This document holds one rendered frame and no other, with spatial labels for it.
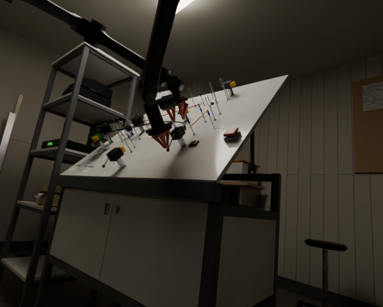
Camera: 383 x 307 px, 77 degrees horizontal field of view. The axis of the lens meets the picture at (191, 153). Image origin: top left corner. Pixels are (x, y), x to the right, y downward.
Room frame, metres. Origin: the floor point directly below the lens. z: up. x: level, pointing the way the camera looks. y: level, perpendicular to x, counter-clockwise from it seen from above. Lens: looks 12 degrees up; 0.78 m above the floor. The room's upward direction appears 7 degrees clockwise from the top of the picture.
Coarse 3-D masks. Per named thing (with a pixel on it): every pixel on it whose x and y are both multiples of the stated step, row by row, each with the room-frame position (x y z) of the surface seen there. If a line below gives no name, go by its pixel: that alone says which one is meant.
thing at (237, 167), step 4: (236, 160) 2.88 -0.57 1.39; (240, 160) 2.84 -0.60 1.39; (244, 160) 2.83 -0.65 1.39; (232, 164) 2.93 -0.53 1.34; (236, 164) 2.89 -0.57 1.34; (240, 164) 2.85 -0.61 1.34; (244, 164) 2.85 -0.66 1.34; (256, 164) 3.02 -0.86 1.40; (228, 168) 2.97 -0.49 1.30; (232, 168) 2.93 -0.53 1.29; (236, 168) 2.88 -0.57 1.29; (240, 168) 2.84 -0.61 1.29; (244, 168) 2.86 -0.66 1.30; (256, 168) 3.04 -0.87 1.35; (228, 172) 2.97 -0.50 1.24; (232, 172) 2.93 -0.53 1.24; (236, 172) 2.88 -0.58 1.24; (240, 172) 2.84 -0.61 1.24; (244, 172) 2.86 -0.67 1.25; (252, 172) 2.98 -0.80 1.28; (256, 172) 3.05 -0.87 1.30; (220, 180) 3.05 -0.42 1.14; (224, 180) 3.01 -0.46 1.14; (228, 180) 2.96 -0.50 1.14; (256, 184) 3.06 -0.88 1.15
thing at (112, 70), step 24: (96, 48) 1.61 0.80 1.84; (72, 72) 2.01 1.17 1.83; (96, 72) 1.95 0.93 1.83; (120, 72) 1.90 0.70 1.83; (48, 96) 1.92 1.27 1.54; (72, 96) 1.55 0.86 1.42; (72, 120) 2.12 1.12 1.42; (96, 120) 2.11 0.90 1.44; (120, 120) 1.96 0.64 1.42; (24, 168) 1.92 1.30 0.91; (48, 192) 1.56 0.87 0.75; (48, 216) 1.58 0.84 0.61; (0, 264) 1.91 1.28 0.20; (24, 264) 1.83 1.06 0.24; (24, 288) 1.56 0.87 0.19
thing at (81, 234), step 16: (64, 192) 1.53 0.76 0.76; (80, 192) 1.40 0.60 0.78; (96, 192) 1.29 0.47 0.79; (112, 192) 1.20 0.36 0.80; (64, 208) 1.50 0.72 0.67; (80, 208) 1.37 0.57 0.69; (96, 208) 1.27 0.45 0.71; (112, 208) 1.18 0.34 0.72; (64, 224) 1.47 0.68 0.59; (80, 224) 1.35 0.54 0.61; (96, 224) 1.25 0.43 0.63; (64, 240) 1.44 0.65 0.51; (80, 240) 1.33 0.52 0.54; (96, 240) 1.23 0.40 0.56; (64, 256) 1.41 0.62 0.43; (80, 256) 1.31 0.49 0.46; (96, 256) 1.22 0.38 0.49; (96, 272) 1.20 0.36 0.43
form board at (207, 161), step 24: (216, 96) 1.54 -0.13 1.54; (240, 96) 1.34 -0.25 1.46; (264, 96) 1.18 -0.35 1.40; (168, 120) 1.54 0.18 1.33; (192, 120) 1.34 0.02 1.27; (216, 120) 1.19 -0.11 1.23; (240, 120) 1.07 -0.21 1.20; (120, 144) 1.54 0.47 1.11; (144, 144) 1.34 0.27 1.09; (216, 144) 0.97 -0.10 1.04; (240, 144) 0.89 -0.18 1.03; (96, 168) 1.35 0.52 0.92; (120, 168) 1.20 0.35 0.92; (144, 168) 1.08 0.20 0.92; (168, 168) 0.99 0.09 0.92; (192, 168) 0.90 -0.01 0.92; (216, 168) 0.83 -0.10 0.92
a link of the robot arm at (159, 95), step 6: (168, 90) 0.90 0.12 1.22; (150, 96) 0.83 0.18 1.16; (156, 96) 0.88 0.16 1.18; (162, 96) 0.88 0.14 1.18; (168, 96) 0.89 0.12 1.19; (150, 102) 0.85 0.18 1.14; (162, 102) 0.89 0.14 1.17; (168, 102) 0.90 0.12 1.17; (174, 102) 0.91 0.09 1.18; (168, 108) 0.93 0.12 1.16
